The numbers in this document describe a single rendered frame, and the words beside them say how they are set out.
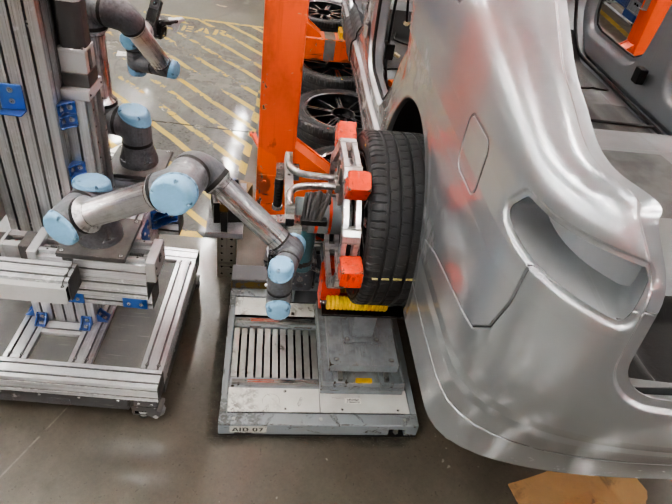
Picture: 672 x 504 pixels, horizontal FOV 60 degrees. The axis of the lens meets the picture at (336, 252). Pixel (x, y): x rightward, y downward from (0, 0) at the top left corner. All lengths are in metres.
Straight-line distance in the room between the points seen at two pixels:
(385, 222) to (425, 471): 1.12
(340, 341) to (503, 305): 1.38
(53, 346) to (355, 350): 1.24
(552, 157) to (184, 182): 0.93
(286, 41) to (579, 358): 1.58
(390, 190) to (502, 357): 0.77
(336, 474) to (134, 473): 0.77
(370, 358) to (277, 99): 1.15
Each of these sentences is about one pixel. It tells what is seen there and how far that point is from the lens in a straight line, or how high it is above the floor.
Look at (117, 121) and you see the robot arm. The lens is 2.42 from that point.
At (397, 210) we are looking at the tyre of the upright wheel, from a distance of 1.90.
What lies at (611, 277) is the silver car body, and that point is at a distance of 1.33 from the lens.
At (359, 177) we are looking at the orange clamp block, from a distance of 1.87.
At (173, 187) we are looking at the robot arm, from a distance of 1.61.
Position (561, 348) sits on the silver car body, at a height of 1.29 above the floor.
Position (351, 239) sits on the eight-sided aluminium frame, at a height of 0.95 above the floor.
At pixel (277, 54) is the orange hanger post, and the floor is 1.28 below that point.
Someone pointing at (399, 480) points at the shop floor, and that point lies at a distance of 2.50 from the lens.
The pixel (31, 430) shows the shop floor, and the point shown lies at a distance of 2.67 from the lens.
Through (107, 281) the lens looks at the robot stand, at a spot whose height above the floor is 0.67.
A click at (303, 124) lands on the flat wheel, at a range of 3.60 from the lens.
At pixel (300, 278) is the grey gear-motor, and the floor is 0.32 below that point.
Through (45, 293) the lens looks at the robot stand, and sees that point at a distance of 2.13.
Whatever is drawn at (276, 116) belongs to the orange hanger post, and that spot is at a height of 1.02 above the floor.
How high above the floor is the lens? 2.13
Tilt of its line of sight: 39 degrees down
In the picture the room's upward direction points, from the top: 9 degrees clockwise
